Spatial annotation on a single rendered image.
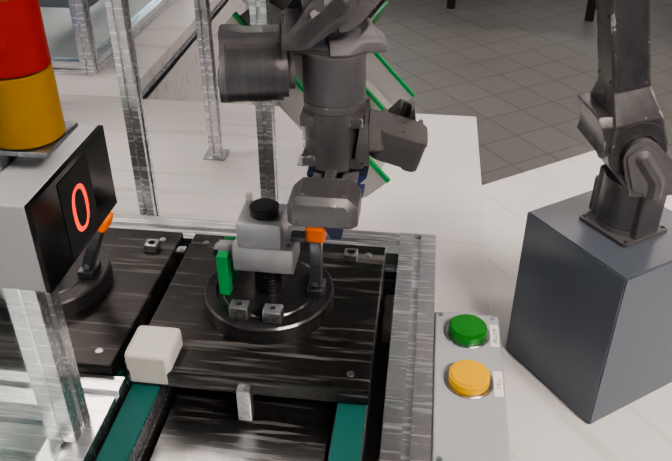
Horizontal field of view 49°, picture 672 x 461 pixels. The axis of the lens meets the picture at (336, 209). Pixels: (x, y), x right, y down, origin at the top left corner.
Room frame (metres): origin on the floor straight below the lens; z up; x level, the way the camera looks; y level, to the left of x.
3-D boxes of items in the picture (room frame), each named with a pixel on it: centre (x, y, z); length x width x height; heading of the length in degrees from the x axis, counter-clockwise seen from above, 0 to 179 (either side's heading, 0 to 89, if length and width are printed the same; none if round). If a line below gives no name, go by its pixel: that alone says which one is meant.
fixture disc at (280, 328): (0.64, 0.07, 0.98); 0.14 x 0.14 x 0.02
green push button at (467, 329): (0.60, -0.14, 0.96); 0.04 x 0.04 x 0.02
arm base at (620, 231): (0.66, -0.30, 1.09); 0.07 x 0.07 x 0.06; 29
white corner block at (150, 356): (0.55, 0.18, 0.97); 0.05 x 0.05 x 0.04; 83
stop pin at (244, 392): (0.51, 0.09, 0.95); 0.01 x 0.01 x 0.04; 83
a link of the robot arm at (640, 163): (0.65, -0.30, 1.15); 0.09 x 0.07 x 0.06; 5
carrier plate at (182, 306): (0.64, 0.07, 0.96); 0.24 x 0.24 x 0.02; 83
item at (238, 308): (0.59, 0.10, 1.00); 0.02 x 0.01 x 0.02; 83
